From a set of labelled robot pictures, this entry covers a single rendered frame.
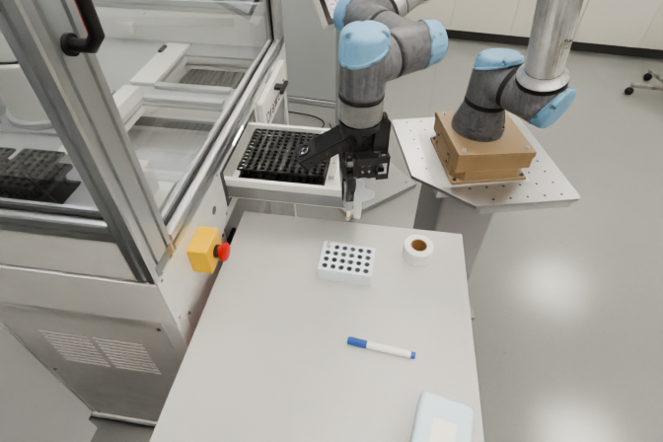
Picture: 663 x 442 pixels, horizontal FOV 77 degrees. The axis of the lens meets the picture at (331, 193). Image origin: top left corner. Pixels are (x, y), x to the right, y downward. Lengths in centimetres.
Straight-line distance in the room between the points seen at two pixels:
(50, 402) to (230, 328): 76
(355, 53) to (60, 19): 36
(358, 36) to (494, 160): 72
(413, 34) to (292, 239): 60
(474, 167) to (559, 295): 102
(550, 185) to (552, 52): 45
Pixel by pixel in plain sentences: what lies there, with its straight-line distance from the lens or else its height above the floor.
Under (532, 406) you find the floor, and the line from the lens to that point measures 182.
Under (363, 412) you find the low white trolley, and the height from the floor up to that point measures 76.
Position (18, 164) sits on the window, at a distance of 76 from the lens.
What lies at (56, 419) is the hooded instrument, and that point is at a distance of 22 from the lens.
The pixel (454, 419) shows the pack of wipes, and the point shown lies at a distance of 84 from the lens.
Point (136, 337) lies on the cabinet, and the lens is 109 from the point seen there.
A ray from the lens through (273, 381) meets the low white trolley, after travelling 89.
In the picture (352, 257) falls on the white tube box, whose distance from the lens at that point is 99.
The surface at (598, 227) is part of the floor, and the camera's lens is 251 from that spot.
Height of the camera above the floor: 158
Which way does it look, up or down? 43 degrees down
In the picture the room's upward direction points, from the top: straight up
